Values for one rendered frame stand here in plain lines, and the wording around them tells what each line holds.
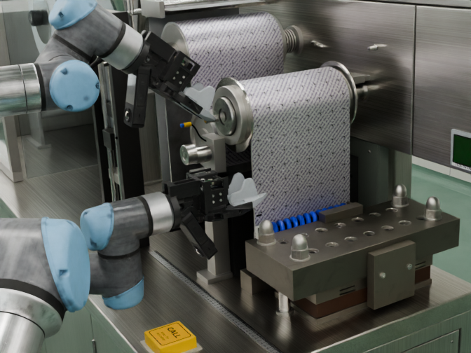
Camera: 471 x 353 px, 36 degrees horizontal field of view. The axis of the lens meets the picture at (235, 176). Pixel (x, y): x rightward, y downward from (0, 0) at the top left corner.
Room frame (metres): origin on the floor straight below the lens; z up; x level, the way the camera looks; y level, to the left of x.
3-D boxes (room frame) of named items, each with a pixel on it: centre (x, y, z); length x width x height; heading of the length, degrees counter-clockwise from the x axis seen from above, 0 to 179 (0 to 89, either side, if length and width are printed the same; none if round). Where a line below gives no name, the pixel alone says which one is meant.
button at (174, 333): (1.14, 0.13, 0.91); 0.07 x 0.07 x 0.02; 29
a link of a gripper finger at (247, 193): (1.32, -0.02, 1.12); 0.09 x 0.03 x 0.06; 118
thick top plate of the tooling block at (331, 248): (1.31, -0.22, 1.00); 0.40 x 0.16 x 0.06; 119
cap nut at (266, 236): (1.27, -0.05, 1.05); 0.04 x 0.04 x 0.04
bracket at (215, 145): (1.40, 0.06, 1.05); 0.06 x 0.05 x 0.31; 119
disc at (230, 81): (1.40, 0.00, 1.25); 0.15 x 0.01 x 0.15; 29
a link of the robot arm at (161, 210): (1.25, 0.15, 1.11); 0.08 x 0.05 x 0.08; 29
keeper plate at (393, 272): (1.24, -0.28, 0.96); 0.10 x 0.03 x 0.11; 119
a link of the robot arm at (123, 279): (1.21, 0.23, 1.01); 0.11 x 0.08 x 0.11; 80
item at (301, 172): (1.40, -0.14, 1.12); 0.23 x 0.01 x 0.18; 119
